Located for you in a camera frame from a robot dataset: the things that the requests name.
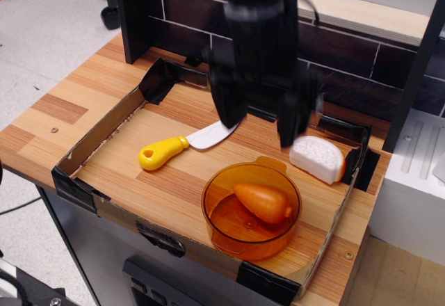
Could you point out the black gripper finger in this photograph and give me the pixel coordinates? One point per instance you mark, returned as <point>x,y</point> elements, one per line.
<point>230,99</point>
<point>293,117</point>

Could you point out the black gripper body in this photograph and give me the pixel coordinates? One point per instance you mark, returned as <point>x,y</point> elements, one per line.
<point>263,56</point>

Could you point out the orange toy carrot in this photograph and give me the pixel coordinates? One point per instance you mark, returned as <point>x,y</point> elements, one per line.
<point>270,204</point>

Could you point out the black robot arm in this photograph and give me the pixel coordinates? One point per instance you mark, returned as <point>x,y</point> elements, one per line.
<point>260,69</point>

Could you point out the cardboard fence with black tape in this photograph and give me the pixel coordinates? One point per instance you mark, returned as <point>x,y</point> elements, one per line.
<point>147,240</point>

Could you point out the orange transparent plastic pot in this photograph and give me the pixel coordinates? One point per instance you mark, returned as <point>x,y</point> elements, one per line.
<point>235,230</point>

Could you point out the white toy cheese wedge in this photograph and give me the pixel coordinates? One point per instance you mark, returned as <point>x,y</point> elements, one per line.
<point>318,157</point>

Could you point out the dark brick backsplash panel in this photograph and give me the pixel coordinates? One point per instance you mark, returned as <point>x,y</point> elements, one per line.
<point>360,72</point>

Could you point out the black chair caster wheel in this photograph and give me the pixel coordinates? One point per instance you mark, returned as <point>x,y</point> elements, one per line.
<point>110,15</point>

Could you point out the white side unit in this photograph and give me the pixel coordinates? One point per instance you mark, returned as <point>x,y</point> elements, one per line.
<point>409,210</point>

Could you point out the yellow handled toy knife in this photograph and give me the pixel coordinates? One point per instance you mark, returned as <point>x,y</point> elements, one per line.
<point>155,155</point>

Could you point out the dark right vertical post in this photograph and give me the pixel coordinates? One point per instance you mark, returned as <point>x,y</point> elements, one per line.
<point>418,69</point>

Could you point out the dark vertical post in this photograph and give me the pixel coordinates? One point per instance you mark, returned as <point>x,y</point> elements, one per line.
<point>135,26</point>
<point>418,69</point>

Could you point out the dark left vertical post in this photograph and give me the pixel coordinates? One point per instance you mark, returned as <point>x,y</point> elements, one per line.
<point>135,26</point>

